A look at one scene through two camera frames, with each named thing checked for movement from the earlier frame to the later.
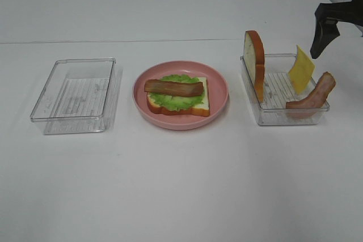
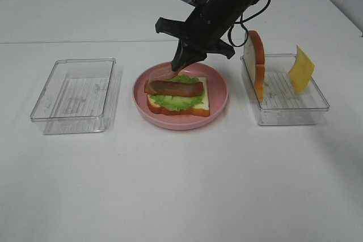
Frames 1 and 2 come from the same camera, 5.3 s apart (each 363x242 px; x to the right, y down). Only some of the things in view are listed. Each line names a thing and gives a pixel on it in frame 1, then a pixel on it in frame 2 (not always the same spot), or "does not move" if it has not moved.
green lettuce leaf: [176, 103] does not move
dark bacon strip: [184, 89] does not move
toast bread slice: [202, 110] does not move
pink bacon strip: [309, 107] to [164, 72]
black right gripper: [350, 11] to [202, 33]
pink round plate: [218, 95] does not move
